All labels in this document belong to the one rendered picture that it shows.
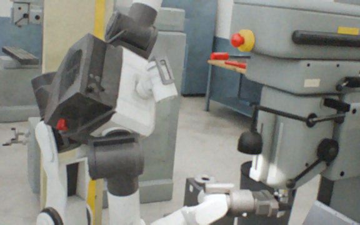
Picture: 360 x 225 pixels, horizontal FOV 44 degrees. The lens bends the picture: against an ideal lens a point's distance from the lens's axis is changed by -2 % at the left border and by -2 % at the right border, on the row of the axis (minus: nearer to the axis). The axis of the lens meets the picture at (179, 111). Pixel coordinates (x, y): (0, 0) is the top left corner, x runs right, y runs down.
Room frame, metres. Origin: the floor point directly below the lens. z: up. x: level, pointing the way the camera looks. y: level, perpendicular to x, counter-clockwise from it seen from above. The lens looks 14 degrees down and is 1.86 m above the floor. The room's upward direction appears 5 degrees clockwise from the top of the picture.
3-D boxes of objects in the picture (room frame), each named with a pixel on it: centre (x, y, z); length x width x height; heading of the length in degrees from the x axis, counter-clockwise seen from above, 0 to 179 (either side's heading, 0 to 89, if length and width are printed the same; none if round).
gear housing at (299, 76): (1.40, -0.39, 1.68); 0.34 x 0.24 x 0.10; 122
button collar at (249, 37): (1.26, -0.16, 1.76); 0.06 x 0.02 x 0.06; 32
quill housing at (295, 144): (1.38, -0.36, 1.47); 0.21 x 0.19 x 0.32; 32
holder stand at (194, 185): (1.68, -0.15, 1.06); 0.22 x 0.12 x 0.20; 25
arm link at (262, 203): (1.36, -0.27, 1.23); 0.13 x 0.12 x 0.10; 13
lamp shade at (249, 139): (1.25, -0.21, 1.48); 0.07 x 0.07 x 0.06
